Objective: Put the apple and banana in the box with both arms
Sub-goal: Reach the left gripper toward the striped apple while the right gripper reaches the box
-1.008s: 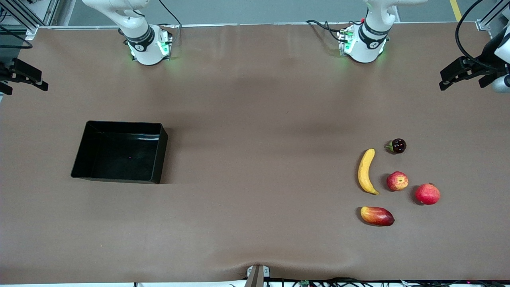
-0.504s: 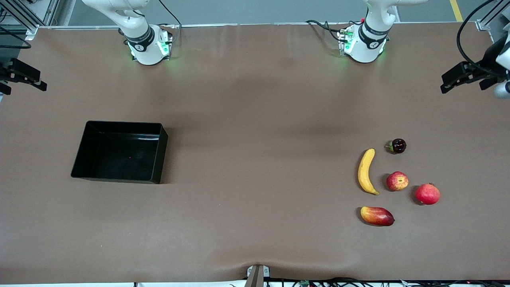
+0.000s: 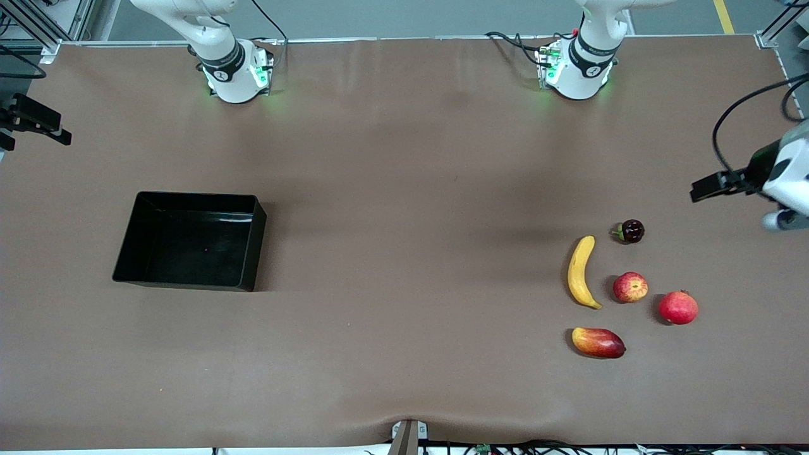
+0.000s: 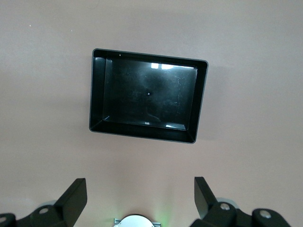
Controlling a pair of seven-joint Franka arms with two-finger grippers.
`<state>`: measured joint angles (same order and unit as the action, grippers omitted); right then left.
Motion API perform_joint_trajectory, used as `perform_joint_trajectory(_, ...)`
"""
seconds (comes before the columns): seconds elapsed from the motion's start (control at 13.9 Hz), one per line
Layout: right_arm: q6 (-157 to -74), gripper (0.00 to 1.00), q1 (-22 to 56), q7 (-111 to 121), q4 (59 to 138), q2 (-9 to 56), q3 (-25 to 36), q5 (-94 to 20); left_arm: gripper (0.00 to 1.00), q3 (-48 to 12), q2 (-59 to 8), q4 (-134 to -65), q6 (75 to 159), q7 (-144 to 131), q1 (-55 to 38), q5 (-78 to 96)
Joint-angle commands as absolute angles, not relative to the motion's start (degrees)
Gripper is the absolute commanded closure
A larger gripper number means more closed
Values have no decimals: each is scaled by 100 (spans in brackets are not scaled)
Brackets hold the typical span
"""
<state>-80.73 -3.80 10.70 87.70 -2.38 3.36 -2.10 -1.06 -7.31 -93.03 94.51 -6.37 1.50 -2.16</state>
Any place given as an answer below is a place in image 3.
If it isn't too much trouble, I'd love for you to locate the black plastic box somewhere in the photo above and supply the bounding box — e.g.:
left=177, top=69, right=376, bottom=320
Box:
left=112, top=191, right=267, bottom=293

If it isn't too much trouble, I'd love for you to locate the black left base cable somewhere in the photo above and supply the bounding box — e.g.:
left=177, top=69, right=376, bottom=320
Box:
left=485, top=30, right=550, bottom=64

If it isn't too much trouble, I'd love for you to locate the black right base cable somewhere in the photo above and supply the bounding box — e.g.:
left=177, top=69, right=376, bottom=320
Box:
left=250, top=0, right=288, bottom=64

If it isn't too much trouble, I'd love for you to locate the black base cable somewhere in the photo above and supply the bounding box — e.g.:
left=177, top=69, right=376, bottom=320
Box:
left=250, top=0, right=288, bottom=64
left=485, top=30, right=550, bottom=64

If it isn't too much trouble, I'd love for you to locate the dark purple mangosteen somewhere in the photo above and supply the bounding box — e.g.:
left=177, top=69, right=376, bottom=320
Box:
left=611, top=219, right=646, bottom=245

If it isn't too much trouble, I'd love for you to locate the red yellow apple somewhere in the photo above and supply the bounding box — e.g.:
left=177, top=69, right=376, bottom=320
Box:
left=612, top=272, right=649, bottom=303

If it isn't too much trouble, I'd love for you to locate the red pomegranate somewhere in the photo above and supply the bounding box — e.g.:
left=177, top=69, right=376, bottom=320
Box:
left=659, top=290, right=700, bottom=325

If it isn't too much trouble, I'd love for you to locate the brown table mat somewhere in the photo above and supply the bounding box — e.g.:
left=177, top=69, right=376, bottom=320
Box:
left=0, top=35, right=809, bottom=451

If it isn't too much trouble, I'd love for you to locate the metal table clamp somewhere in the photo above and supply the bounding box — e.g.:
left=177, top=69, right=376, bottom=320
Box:
left=387, top=419, right=429, bottom=455

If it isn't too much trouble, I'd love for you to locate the red yellow mango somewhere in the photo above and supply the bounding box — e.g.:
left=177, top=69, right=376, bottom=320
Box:
left=571, top=327, right=627, bottom=360

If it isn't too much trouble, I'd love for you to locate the yellow banana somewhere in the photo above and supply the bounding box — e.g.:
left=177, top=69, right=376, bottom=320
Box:
left=567, top=235, right=603, bottom=310

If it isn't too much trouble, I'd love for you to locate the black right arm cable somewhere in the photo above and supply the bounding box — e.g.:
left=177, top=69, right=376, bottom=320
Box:
left=0, top=45, right=48, bottom=80

